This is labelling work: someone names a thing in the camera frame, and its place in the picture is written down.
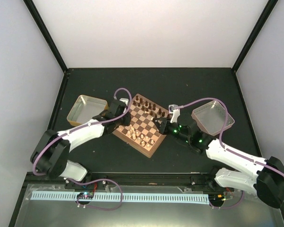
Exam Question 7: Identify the left controller circuit board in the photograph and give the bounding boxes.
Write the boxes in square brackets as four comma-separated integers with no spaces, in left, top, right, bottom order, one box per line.
[77,192,94,199]

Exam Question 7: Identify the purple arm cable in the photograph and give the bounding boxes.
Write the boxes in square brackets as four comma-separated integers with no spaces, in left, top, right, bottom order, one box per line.
[178,97,284,197]
[32,87,133,176]

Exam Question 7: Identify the controller circuit board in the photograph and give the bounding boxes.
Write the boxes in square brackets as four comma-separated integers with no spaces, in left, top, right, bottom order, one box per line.
[77,192,94,199]
[213,194,233,201]

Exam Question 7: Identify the right controller circuit board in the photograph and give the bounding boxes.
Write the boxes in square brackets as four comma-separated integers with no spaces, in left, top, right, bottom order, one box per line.
[213,194,233,201]

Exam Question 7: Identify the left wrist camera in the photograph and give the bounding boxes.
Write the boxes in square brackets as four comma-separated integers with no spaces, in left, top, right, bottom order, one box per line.
[119,98,129,105]

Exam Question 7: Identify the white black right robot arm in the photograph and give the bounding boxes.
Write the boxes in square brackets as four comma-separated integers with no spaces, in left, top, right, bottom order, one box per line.
[152,114,284,209]

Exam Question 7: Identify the pink metal tin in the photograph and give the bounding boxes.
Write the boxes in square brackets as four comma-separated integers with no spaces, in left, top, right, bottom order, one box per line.
[191,101,226,136]

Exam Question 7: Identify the white slotted cable duct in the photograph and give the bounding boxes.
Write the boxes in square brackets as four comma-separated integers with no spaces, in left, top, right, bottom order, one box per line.
[30,191,210,205]

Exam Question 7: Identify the black rear mounting rail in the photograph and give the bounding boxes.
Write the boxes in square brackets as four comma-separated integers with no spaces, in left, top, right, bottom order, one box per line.
[87,172,224,192]

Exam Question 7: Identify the black frame post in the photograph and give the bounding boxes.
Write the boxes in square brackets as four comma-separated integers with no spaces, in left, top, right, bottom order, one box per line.
[22,0,68,75]
[231,0,278,73]

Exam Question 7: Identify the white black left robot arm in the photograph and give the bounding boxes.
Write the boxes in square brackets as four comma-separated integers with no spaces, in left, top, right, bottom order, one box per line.
[30,98,131,189]

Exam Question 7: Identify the black right frame post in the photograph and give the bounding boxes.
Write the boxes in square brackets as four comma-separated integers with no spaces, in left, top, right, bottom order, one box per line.
[231,0,278,73]

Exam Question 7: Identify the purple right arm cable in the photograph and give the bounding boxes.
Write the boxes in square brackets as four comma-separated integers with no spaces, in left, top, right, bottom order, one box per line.
[178,97,284,197]

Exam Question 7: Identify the black left frame post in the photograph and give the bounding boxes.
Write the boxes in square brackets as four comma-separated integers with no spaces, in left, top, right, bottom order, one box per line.
[22,0,68,75]

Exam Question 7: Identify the yellow metal tin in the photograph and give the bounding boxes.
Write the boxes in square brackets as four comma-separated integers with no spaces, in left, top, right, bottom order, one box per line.
[67,95,108,126]

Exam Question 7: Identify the wooden chessboard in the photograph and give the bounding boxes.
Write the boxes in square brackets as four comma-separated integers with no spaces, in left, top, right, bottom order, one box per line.
[113,94,171,158]

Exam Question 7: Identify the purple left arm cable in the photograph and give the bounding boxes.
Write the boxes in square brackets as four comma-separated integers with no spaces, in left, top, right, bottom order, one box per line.
[32,87,133,176]

